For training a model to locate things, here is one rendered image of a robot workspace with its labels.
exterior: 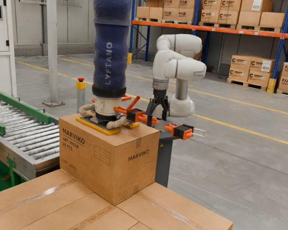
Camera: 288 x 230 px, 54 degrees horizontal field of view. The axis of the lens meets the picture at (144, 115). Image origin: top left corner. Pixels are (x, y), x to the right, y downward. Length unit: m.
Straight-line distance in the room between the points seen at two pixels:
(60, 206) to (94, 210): 0.21
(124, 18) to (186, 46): 0.53
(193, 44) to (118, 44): 0.58
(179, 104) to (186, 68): 0.85
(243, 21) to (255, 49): 1.53
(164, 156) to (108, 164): 0.94
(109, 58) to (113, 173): 0.69
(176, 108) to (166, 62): 0.91
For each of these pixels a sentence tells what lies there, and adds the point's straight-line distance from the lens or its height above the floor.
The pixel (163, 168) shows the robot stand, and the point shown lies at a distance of 2.63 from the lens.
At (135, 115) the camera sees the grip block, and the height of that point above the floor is 1.09.
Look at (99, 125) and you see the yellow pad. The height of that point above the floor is 0.97.
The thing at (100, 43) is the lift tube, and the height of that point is 1.49.
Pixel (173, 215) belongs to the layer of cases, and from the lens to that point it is 1.81.
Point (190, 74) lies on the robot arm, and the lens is 1.55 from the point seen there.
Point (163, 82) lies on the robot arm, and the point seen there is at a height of 1.32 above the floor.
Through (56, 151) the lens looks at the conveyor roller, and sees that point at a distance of 2.52.
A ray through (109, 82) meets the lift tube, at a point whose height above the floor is 1.25.
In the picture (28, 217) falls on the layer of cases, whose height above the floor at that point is 0.54.
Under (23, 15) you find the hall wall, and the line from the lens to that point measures 11.86.
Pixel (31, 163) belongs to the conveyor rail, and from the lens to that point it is 2.23.
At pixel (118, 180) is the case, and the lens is 1.77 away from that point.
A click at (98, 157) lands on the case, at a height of 0.81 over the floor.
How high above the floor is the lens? 1.64
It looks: 18 degrees down
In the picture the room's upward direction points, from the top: 5 degrees clockwise
